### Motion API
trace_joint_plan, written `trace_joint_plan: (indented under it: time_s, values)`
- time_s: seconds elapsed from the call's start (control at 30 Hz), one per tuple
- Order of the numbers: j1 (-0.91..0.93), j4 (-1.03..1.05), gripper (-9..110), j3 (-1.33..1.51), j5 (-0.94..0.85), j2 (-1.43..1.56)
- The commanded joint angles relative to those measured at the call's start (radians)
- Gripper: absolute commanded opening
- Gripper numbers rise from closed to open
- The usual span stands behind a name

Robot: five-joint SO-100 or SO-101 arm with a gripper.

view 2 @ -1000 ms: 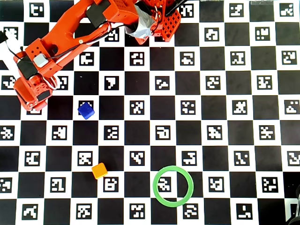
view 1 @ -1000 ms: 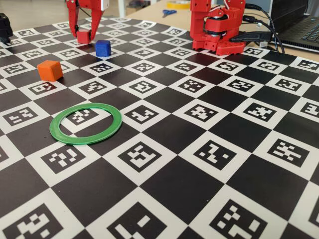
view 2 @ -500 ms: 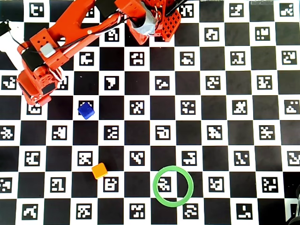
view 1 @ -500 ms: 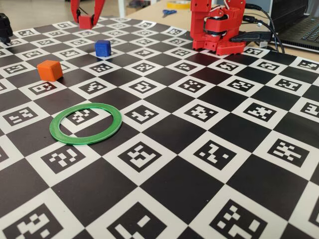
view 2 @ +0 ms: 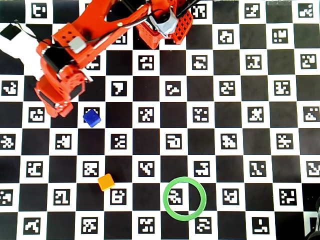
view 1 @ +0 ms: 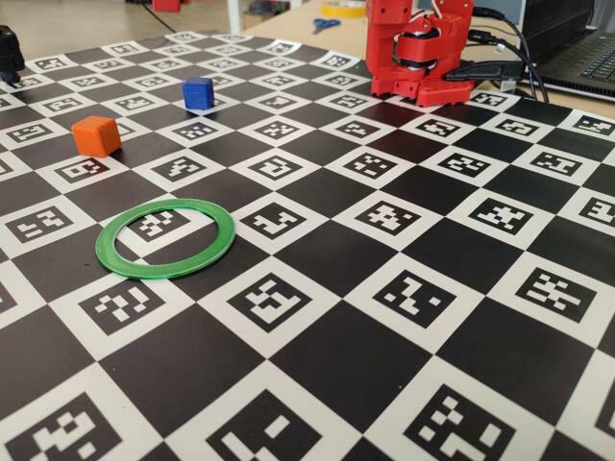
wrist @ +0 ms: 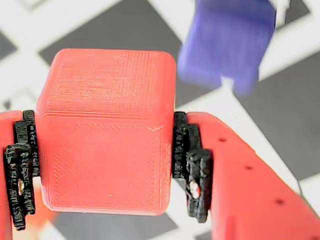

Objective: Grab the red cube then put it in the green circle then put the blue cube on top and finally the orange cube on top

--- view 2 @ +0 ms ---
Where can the black white checkerboard marker mat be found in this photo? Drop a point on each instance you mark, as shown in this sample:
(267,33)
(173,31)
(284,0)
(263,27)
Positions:
(250,150)

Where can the small silver box module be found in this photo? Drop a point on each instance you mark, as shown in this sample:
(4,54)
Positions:
(77,45)

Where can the orange cube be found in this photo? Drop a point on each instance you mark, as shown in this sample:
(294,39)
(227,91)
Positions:
(106,182)

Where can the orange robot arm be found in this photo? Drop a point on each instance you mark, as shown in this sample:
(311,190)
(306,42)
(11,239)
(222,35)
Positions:
(97,25)

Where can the grey duct tape wad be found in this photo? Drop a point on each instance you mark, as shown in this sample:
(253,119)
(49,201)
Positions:
(165,25)

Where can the orange robot base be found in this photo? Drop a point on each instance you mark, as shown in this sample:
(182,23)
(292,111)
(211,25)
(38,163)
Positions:
(150,37)

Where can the blue cube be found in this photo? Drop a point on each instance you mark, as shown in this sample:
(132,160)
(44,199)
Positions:
(92,117)

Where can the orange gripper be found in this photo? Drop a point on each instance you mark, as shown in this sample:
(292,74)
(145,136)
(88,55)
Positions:
(52,101)

